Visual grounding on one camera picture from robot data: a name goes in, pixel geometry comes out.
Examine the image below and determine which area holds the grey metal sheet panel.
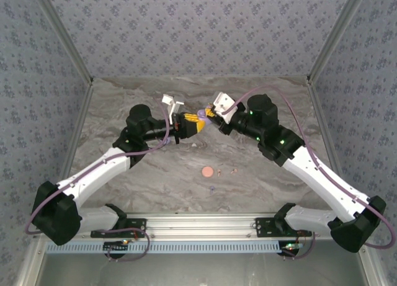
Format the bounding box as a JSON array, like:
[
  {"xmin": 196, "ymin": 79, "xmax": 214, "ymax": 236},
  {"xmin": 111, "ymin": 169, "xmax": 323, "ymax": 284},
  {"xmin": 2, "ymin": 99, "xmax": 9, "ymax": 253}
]
[{"xmin": 37, "ymin": 251, "xmax": 370, "ymax": 286}]

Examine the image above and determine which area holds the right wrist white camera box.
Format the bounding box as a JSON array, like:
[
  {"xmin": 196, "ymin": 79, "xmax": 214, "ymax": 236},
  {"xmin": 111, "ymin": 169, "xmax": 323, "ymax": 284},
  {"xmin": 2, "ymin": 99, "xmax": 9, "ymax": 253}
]
[{"xmin": 212, "ymin": 91, "xmax": 245, "ymax": 125}]

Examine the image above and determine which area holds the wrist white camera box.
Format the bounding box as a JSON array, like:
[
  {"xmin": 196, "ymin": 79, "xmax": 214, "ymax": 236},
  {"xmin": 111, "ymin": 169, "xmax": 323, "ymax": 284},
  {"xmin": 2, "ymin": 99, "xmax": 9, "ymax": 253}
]
[
  {"xmin": 212, "ymin": 91, "xmax": 245, "ymax": 125},
  {"xmin": 161, "ymin": 93, "xmax": 185, "ymax": 125}
]

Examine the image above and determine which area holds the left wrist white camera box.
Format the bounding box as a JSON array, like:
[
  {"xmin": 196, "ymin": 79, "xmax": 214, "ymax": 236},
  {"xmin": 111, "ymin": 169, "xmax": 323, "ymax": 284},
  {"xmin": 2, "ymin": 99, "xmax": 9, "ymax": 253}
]
[{"xmin": 161, "ymin": 93, "xmax": 185, "ymax": 125}]

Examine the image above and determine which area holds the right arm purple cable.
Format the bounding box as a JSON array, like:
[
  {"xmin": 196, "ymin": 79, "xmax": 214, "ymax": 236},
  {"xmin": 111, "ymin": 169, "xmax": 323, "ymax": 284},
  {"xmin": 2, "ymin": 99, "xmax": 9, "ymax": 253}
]
[{"xmin": 231, "ymin": 84, "xmax": 393, "ymax": 261}]

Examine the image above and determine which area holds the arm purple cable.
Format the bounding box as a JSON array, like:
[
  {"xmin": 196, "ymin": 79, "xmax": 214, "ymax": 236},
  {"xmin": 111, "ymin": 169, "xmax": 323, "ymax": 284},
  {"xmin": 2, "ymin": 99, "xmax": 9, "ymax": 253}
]
[
  {"xmin": 24, "ymin": 98, "xmax": 150, "ymax": 262},
  {"xmin": 231, "ymin": 84, "xmax": 393, "ymax": 261}
]

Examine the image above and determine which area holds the aluminium table side rail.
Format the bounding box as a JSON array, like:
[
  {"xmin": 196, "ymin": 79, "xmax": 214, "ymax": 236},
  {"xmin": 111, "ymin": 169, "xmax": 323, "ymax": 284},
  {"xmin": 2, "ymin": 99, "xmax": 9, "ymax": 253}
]
[
  {"xmin": 306, "ymin": 79, "xmax": 342, "ymax": 184},
  {"xmin": 58, "ymin": 79, "xmax": 96, "ymax": 183}
]

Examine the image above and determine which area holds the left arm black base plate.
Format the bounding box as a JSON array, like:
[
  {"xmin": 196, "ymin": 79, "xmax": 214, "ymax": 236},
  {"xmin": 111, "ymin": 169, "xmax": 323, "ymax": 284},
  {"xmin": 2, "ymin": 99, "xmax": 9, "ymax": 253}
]
[{"xmin": 90, "ymin": 218, "xmax": 147, "ymax": 239}]

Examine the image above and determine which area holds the wide aluminium mounting rail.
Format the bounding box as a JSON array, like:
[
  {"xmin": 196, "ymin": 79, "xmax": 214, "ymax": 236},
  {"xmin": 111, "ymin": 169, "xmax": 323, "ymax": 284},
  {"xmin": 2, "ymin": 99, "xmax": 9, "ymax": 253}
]
[{"xmin": 34, "ymin": 213, "xmax": 334, "ymax": 241}]

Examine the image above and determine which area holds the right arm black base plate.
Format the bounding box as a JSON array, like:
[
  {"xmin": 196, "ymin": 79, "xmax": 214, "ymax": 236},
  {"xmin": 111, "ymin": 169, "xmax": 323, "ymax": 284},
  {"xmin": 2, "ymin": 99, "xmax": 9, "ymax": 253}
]
[{"xmin": 254, "ymin": 217, "xmax": 313, "ymax": 238}]

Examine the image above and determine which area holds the aluminium frame post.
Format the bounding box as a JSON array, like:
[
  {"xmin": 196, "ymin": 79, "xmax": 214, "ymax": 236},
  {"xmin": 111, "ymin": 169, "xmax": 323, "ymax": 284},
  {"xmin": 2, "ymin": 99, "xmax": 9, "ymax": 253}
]
[
  {"xmin": 30, "ymin": 0, "xmax": 94, "ymax": 84},
  {"xmin": 306, "ymin": 0, "xmax": 372, "ymax": 84}
]

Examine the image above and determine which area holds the white slotted cable duct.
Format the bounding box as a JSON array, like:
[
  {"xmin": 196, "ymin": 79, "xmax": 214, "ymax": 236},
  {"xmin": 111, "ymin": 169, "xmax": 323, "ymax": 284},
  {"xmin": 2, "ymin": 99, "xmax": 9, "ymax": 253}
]
[{"xmin": 46, "ymin": 241, "xmax": 285, "ymax": 254}]

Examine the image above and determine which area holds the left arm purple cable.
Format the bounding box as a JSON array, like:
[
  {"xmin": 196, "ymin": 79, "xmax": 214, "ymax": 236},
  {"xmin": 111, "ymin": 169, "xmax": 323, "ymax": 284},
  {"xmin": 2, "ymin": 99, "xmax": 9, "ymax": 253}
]
[{"xmin": 24, "ymin": 98, "xmax": 150, "ymax": 262}]

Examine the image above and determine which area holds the aluminium lower side rail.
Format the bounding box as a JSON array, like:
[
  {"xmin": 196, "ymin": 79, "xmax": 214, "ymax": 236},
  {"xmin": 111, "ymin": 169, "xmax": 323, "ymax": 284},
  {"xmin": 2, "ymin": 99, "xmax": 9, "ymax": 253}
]
[
  {"xmin": 15, "ymin": 241, "xmax": 47, "ymax": 286},
  {"xmin": 356, "ymin": 250, "xmax": 387, "ymax": 286}
]

